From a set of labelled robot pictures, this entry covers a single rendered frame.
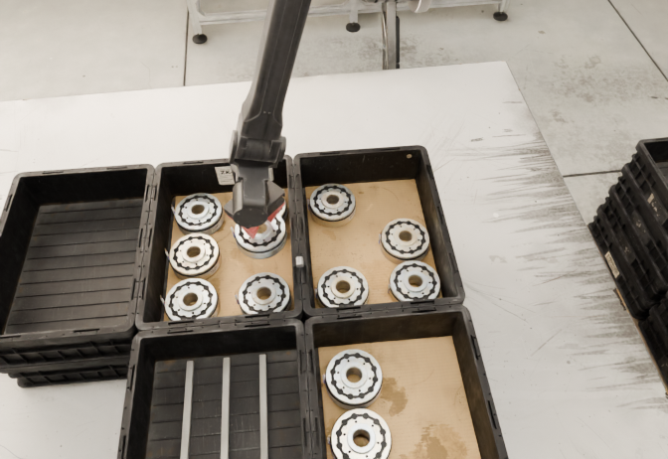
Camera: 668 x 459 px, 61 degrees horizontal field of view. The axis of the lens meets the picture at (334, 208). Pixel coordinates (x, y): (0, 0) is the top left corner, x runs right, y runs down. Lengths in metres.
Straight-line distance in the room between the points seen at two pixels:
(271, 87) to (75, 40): 2.66
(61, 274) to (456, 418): 0.84
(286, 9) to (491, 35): 2.59
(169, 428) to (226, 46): 2.37
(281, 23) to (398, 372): 0.66
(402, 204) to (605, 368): 0.55
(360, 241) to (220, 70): 1.92
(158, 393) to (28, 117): 1.04
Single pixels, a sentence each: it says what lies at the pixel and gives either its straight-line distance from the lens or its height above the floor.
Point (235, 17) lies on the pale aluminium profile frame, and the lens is 3.12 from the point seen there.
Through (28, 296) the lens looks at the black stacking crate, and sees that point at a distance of 1.31.
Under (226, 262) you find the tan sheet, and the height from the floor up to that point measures 0.83.
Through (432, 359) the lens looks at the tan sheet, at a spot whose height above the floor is 0.83.
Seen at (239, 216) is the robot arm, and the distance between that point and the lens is 0.92.
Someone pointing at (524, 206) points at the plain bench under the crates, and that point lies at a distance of 1.53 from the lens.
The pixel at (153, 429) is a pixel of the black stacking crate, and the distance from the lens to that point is 1.10.
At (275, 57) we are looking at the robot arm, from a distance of 0.79.
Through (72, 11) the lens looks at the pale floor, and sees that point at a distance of 3.67.
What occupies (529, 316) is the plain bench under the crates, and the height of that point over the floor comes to 0.70.
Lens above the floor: 1.85
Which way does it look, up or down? 53 degrees down
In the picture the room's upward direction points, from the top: straight up
